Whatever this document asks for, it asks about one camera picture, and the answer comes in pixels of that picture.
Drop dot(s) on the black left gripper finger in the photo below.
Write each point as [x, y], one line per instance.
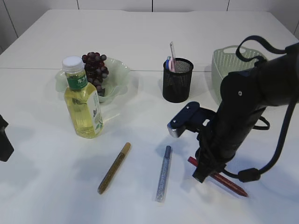
[6, 148]

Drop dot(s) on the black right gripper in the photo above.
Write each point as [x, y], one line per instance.
[213, 152]

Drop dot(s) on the red glitter pen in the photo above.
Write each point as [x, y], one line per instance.
[224, 181]

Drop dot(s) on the blue glitter pen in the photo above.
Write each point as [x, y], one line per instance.
[163, 178]

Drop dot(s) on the yellow tea bottle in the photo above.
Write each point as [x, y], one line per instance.
[81, 98]

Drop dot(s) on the gold glitter pen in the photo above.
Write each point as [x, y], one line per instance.
[114, 167]

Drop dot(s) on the blue scissors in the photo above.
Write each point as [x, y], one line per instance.
[167, 64]

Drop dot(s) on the purple plastic grape bunch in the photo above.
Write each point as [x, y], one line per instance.
[96, 70]

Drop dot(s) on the clear plastic ruler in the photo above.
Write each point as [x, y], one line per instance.
[172, 51]

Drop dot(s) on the pink scissors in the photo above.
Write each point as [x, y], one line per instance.
[171, 65]

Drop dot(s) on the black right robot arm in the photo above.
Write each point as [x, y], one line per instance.
[245, 96]

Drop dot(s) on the black mesh pen holder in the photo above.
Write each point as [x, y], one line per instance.
[176, 85]

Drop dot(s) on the green woven plastic basket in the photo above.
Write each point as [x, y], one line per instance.
[225, 61]

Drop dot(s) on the green wavy glass plate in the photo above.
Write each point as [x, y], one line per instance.
[116, 81]

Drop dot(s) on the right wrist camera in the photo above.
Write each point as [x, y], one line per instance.
[178, 124]

